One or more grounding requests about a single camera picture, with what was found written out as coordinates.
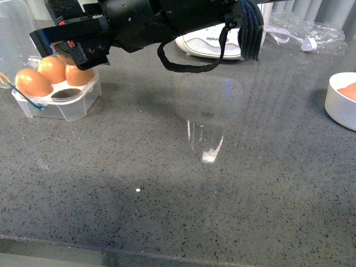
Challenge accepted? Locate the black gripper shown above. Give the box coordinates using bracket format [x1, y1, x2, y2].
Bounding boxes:
[30, 1, 178, 70]

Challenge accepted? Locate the clear plastic egg box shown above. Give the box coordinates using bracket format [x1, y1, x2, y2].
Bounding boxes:
[1, 1, 102, 121]

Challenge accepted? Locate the brown egg box back right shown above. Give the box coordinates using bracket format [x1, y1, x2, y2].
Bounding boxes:
[65, 65, 95, 86]

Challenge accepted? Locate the brown egg box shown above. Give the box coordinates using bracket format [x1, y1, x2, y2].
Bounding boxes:
[15, 68, 53, 97]
[37, 56, 66, 84]
[65, 65, 95, 86]

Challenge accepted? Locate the brown egg box back left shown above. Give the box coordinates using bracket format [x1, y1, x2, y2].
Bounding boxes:
[37, 56, 66, 84]

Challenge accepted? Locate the brown egg box front left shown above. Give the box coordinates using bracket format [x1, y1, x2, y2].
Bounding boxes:
[15, 68, 53, 97]

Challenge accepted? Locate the brown egg front in bowl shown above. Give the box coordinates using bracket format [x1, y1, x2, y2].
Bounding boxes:
[338, 82, 356, 101]

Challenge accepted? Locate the blue rubber band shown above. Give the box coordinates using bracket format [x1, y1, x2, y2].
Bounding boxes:
[4, 82, 46, 111]

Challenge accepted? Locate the yellow rubber band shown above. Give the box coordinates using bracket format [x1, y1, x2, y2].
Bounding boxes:
[0, 72, 11, 86]

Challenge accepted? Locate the white soy milk maker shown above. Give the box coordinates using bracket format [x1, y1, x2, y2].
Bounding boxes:
[170, 1, 272, 60]

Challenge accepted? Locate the clear plastic bag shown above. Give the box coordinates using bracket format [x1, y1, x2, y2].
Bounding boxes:
[265, 12, 348, 56]

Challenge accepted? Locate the white ceramic bowl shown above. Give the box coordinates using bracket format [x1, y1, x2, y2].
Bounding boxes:
[324, 72, 355, 131]

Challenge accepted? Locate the black cable bundle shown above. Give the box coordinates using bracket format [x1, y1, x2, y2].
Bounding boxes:
[157, 0, 265, 73]

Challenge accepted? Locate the white power cable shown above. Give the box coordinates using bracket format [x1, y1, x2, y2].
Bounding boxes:
[266, 26, 318, 53]

